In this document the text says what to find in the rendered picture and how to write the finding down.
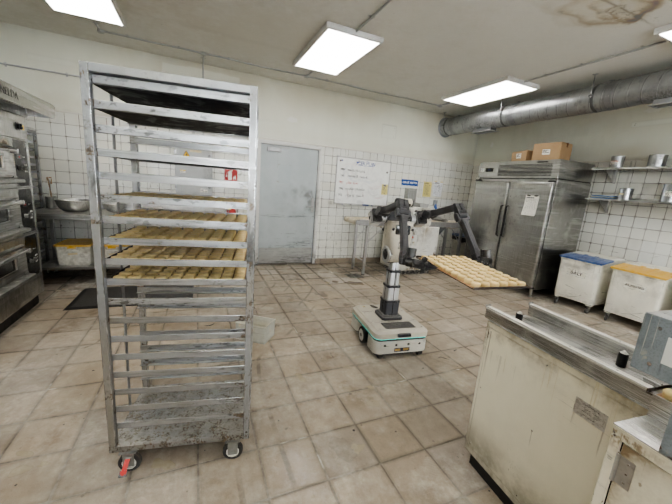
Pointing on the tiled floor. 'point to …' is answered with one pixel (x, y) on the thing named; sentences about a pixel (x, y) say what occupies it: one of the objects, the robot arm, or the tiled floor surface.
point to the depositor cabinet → (635, 465)
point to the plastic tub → (264, 328)
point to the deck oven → (18, 206)
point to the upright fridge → (560, 192)
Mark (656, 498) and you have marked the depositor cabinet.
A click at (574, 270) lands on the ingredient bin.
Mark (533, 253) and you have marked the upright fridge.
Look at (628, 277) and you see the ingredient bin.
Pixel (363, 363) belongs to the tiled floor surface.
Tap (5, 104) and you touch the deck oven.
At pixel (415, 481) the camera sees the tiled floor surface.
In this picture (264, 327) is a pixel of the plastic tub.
